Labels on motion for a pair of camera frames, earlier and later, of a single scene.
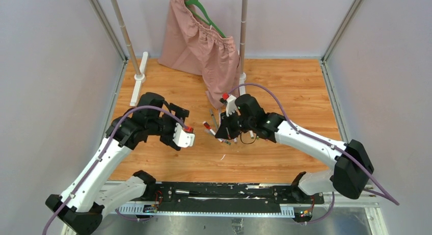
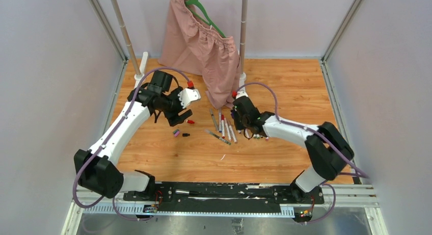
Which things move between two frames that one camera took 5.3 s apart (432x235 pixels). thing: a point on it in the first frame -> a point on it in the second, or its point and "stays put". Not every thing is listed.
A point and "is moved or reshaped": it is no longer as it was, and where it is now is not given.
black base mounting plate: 230,194 stays put
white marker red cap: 207,125 is moved or reshaped
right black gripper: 225,131 -> 238,126
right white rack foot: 242,89 stays put
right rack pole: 243,30 stays put
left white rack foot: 139,78 stays put
